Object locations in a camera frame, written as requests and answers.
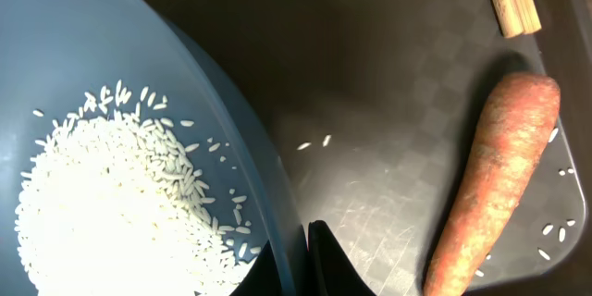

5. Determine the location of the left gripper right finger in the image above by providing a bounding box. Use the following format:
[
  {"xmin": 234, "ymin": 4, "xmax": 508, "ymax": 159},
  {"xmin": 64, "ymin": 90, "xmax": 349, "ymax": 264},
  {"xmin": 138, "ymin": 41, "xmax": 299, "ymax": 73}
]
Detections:
[{"xmin": 308, "ymin": 220, "xmax": 375, "ymax": 296}]

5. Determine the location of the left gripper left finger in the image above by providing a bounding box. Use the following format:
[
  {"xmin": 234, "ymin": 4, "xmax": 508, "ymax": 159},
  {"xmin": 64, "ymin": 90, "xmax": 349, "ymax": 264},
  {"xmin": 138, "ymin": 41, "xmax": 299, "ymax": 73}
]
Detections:
[{"xmin": 230, "ymin": 242, "xmax": 282, "ymax": 296}]

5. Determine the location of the large blue plate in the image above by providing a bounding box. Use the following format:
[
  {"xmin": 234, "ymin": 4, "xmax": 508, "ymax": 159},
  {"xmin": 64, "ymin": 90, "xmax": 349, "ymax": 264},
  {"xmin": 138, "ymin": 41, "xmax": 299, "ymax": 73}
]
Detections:
[{"xmin": 1, "ymin": 0, "xmax": 306, "ymax": 295}]

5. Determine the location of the brown serving tray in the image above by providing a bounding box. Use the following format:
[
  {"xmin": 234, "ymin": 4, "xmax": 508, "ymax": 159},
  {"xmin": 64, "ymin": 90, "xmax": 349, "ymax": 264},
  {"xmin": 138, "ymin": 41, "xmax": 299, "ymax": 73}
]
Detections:
[{"xmin": 145, "ymin": 0, "xmax": 591, "ymax": 295}]

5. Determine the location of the white rice pile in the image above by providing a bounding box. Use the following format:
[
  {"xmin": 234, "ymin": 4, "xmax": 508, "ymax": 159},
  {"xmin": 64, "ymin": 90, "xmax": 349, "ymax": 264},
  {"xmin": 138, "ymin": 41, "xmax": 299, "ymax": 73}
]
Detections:
[{"xmin": 15, "ymin": 83, "xmax": 262, "ymax": 295}]

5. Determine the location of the orange carrot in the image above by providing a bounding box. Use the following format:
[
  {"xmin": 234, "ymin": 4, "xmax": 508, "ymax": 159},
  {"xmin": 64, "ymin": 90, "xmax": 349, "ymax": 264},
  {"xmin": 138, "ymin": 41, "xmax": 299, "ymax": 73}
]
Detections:
[{"xmin": 423, "ymin": 72, "xmax": 561, "ymax": 296}]

